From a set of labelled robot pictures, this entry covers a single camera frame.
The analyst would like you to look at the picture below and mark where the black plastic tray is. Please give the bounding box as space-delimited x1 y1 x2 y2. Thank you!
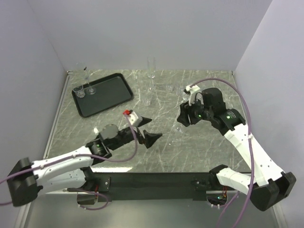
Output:
71 73 134 118

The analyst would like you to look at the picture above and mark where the small clear shot glass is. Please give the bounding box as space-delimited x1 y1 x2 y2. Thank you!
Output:
143 94 152 106

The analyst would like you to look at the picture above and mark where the aluminium frame rail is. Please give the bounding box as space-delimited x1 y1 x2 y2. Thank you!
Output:
14 71 72 228

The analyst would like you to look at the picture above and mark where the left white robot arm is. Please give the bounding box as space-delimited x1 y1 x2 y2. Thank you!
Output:
4 113 162 207

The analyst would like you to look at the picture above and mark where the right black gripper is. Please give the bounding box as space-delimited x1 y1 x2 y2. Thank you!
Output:
177 95 213 127

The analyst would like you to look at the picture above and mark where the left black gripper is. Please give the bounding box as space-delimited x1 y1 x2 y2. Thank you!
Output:
111 116 162 151

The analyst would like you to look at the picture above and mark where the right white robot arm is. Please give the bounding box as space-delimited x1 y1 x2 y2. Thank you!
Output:
177 85 296 211

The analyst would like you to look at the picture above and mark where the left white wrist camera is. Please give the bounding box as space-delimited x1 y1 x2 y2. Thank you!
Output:
123 110 143 127

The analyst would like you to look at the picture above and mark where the small clear tumbler glass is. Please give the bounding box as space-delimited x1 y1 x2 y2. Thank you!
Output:
73 85 86 98

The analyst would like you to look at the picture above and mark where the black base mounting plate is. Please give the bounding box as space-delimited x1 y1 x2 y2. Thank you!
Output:
66 172 228 205

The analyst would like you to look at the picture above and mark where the tall clear cylinder glass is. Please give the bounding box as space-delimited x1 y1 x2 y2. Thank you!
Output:
147 56 156 78

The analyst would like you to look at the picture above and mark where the round clear stemless glass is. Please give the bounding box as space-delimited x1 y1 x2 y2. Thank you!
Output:
182 92 190 102

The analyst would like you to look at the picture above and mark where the clear faceted small glass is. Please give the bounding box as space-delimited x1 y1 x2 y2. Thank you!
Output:
176 86 184 96

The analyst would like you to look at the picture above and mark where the tiny clear shot glass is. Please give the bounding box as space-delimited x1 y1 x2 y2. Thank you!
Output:
166 85 174 92

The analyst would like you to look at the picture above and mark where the clear stemmed wine glass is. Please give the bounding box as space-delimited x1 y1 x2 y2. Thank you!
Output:
76 62 96 95

